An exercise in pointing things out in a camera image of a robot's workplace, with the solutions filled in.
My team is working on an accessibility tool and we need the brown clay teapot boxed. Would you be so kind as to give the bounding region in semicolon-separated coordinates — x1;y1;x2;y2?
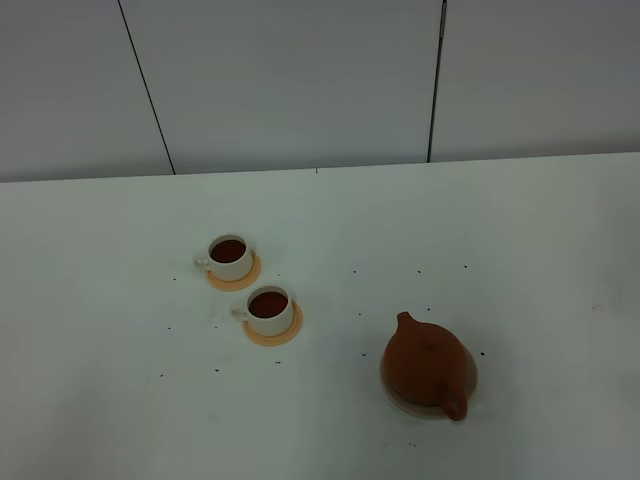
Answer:
382;312;468;421

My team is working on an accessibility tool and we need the beige round teapot tray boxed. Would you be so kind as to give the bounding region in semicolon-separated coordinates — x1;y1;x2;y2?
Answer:
379;349;478;420

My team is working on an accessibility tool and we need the near white teacup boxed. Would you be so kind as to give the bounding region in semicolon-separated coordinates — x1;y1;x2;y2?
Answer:
230;285;294;337

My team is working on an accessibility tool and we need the white teacup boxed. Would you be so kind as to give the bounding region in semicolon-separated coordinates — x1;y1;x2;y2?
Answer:
194;234;254;282
230;285;294;337

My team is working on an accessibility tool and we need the far white teacup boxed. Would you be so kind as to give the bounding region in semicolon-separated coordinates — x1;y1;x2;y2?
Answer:
194;234;254;282

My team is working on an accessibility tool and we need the near orange coaster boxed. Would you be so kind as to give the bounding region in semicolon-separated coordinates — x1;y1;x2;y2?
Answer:
242;303;304;347

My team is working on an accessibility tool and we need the orange coaster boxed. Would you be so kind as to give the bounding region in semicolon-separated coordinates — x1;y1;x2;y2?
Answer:
242;303;304;347
205;251;262;292

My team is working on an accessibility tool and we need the far orange coaster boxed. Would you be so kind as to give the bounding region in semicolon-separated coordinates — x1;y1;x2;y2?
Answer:
205;251;262;292

